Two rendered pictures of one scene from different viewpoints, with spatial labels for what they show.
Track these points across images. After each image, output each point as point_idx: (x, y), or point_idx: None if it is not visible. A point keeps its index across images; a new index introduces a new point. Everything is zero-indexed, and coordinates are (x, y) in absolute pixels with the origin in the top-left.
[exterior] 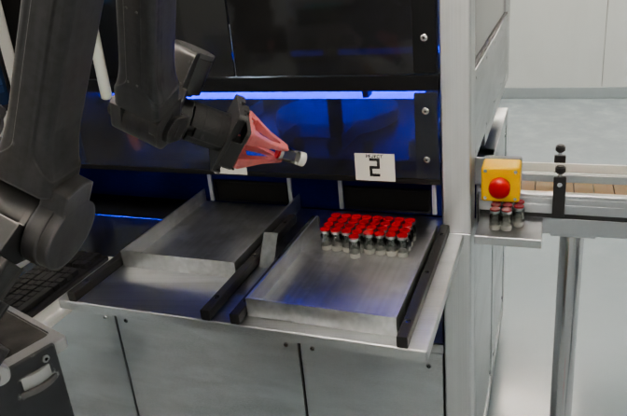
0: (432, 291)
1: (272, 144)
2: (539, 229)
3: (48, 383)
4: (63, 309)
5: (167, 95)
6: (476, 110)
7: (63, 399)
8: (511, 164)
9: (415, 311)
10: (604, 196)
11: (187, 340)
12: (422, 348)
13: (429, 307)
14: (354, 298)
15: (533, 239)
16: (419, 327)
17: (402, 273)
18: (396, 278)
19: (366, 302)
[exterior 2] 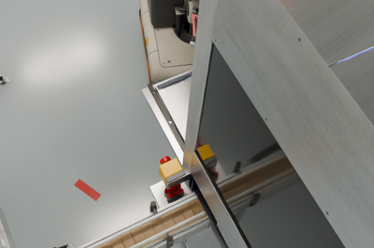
0: (163, 119)
1: (192, 26)
2: (155, 196)
3: None
4: None
5: None
6: (195, 168)
7: None
8: (165, 167)
9: (155, 98)
10: (132, 222)
11: None
12: (143, 89)
13: (157, 110)
14: (185, 97)
15: (152, 185)
16: (152, 98)
17: (182, 122)
18: (182, 118)
19: (179, 98)
